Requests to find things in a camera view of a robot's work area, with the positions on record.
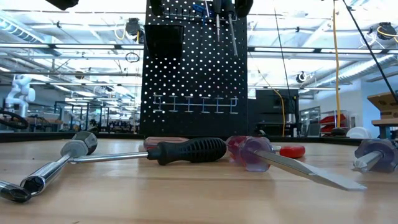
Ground black cable reel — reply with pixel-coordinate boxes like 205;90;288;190
376;21;398;42
295;70;308;84
125;17;141;37

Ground black aluminium table frame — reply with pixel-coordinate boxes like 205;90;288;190
0;130;398;147

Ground black wire loop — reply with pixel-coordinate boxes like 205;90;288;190
124;51;141;63

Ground black cabinet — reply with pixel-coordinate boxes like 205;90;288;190
254;88;300;137

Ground chrome prong tool rail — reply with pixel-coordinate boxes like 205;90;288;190
161;2;239;22

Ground dark framed workstations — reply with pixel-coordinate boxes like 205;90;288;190
54;99;141;134

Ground blue-black handle screwdriver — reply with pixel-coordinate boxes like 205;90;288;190
225;0;239;58

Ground yellow hanging cord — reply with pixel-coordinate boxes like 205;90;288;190
331;0;342;129

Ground slim red clear screwdriver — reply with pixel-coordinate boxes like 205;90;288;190
142;136;190;151

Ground black ribbed handle screwdriver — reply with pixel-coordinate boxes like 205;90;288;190
67;136;228;167

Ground large red clear screwdriver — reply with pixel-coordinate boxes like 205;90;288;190
225;135;368;192

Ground white round bin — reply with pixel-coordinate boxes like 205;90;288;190
345;126;373;140

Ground black round cord weight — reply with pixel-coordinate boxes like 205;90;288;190
330;126;348;137

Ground black peg board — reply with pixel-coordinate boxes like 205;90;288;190
139;0;249;138

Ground cardboard box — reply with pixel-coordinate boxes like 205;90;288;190
366;91;398;121

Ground grey-black handle nut driver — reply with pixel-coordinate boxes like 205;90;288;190
19;130;99;197

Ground red storage bins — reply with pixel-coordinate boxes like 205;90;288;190
318;113;348;134

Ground blue clear handle screwdriver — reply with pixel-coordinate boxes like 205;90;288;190
351;138;398;174

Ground chrome loop tool rail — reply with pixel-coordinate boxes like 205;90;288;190
152;94;239;114

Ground wooden workbench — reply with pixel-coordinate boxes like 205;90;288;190
371;117;398;140

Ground black ring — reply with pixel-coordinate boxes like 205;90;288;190
0;110;32;130

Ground red stubby screwdriver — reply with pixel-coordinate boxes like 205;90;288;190
272;144;307;159

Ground thin yellow cable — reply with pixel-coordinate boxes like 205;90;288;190
257;69;286;138

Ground black hanging cable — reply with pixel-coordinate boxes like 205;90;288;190
341;0;398;104

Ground grey-black handle screwdriver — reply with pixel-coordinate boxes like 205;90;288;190
0;179;32;203

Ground thin black cable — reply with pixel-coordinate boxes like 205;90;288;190
272;6;296;105

